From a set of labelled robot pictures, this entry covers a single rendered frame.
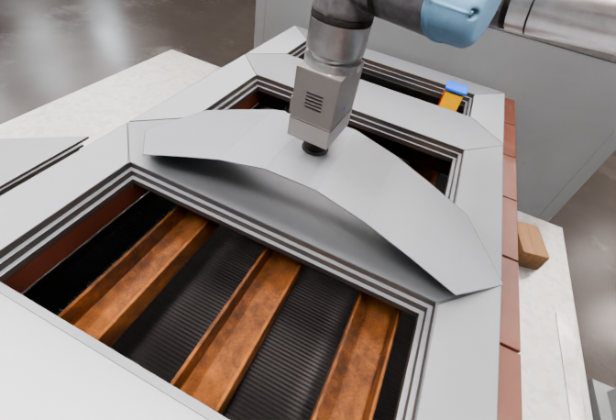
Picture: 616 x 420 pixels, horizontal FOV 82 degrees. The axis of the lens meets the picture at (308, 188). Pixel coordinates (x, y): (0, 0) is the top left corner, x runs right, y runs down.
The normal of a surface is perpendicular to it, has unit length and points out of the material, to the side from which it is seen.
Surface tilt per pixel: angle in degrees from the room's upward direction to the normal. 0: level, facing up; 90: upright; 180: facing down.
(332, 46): 90
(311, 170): 0
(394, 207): 21
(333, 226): 0
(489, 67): 90
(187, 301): 0
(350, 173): 14
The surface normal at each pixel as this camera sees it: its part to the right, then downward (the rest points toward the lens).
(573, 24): -0.62, 0.68
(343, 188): 0.37, -0.61
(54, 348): 0.15, -0.72
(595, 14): -0.62, 0.37
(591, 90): -0.40, 0.58
